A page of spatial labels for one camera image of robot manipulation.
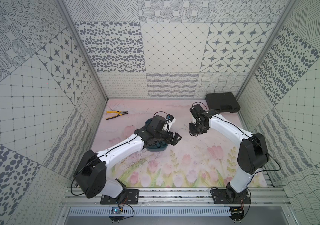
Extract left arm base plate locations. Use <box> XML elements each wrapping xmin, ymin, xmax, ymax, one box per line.
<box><xmin>101</xmin><ymin>189</ymin><xmax>139</xmax><ymax>205</ymax></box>

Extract yellow handled pliers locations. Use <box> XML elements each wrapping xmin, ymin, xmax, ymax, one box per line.
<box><xmin>106</xmin><ymin>111</ymin><xmax>128</xmax><ymax>120</ymax></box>

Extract aluminium mounting rail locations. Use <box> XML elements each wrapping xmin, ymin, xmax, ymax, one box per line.
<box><xmin>60</xmin><ymin>187</ymin><xmax>291</xmax><ymax>207</ymax></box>

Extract black plastic tool case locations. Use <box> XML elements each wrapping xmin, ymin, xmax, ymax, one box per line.
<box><xmin>205</xmin><ymin>92</ymin><xmax>240</xmax><ymax>113</ymax></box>

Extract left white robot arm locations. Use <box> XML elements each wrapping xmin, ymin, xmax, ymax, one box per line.
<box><xmin>73</xmin><ymin>114</ymin><xmax>182</xmax><ymax>203</ymax></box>

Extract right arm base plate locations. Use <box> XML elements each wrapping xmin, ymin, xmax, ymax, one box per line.
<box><xmin>210</xmin><ymin>187</ymin><xmax>251</xmax><ymax>205</ymax></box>

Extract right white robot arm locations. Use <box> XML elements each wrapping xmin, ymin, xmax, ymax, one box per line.
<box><xmin>189</xmin><ymin>102</ymin><xmax>272</xmax><ymax>203</ymax></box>

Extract teal plastic storage box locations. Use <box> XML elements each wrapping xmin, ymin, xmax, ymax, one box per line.
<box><xmin>139</xmin><ymin>115</ymin><xmax>169</xmax><ymax>152</ymax></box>

